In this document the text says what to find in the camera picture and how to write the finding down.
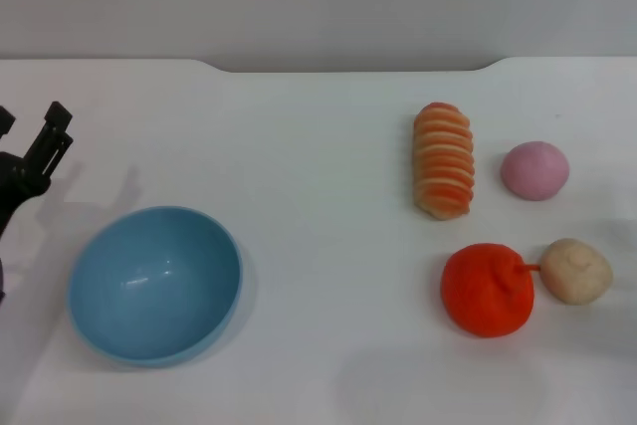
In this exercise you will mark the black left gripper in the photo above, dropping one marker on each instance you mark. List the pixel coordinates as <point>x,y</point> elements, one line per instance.
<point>15,183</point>

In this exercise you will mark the blue plastic bowl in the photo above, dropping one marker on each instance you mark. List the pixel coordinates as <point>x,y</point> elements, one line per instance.
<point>154,285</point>

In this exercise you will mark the orange plush toy fruit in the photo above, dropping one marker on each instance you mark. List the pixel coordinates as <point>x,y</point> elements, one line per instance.
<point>485,293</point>

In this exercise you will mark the orange striped bread roll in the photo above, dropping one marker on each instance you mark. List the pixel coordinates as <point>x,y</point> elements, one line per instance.
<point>443,161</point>

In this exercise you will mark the pink round bun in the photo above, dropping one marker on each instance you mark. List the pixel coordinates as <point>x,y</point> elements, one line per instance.
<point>535,171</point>

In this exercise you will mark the beige round bun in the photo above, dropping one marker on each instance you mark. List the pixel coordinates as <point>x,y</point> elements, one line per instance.
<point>577,273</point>

